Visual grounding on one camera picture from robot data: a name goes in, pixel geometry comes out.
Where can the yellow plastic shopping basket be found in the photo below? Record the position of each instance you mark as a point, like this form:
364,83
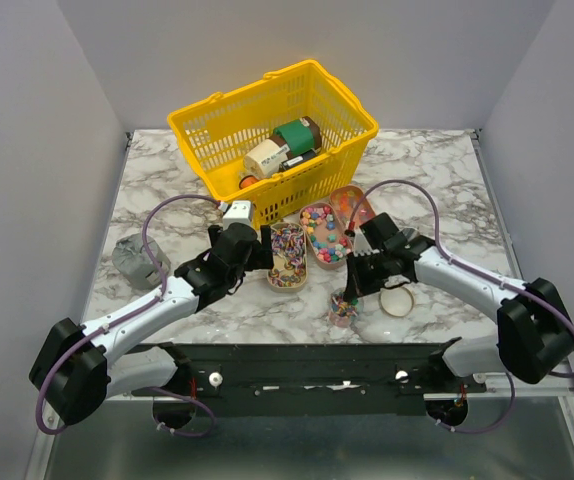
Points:
215,134

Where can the beige tray swirl lollipops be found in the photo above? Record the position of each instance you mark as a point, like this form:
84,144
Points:
289,248

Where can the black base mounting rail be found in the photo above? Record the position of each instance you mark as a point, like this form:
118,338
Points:
253,380

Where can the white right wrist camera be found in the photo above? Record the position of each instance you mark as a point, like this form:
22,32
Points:
360,245

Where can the pink tray translucent star candies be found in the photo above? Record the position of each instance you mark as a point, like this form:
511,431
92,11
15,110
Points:
343,201

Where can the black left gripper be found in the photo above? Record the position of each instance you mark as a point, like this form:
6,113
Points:
265,259

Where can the gold rimmed jar lid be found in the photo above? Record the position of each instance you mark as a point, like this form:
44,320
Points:
397,302

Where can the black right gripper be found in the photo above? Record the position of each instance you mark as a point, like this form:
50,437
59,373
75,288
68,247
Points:
354,274

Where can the pink tray pastel star candies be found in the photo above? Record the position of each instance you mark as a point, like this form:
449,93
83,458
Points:
325,235

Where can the black box package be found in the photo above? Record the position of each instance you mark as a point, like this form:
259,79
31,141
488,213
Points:
297,160

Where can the green wrapped brown package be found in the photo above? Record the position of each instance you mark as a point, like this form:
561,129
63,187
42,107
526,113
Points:
300,135

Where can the clear plastic candy jar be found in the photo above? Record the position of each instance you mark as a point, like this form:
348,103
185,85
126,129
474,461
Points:
343,314

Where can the grey crumpled cloth lump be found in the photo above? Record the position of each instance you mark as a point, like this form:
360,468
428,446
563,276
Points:
130,258

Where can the cream wrapped paper roll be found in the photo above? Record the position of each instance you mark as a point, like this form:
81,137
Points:
264,160

